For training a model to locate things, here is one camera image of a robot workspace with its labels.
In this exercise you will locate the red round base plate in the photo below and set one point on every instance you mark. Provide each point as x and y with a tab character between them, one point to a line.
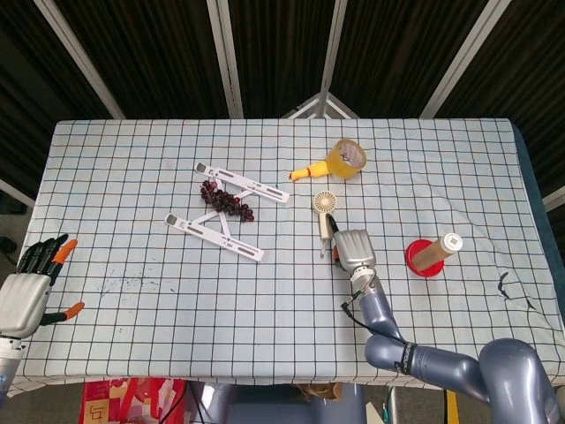
412	252

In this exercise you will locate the dark red grape bunch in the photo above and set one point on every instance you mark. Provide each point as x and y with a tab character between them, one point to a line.
225	201

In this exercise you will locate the small white handheld fan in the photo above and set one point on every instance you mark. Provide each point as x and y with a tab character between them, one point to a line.
324	205

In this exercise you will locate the white folding laptop stand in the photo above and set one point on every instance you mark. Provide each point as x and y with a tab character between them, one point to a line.
240	249

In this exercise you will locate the grey robot torso base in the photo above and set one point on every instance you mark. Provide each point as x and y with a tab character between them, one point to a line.
265	406

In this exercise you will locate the checked light blue tablecloth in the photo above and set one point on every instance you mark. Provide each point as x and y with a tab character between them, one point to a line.
265	309

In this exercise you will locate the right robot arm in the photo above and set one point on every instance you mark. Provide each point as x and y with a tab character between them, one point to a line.
441	362

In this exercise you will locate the white screen frame post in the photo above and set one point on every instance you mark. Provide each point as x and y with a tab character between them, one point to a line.
463	57
79	57
225	57
331	53

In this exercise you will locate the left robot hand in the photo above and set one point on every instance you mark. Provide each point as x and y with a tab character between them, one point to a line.
22	300

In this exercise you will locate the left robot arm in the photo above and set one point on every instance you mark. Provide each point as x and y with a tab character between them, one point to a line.
8	366

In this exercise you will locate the white screen foot bracket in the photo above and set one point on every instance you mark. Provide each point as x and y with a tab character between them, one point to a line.
323	98

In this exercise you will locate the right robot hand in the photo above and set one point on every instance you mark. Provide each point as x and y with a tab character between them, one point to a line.
355	247

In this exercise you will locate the red printed bag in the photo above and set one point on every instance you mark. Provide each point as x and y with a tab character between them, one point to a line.
115	402

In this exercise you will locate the yellow packing tape roll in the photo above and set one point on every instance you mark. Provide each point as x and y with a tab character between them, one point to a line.
337	163

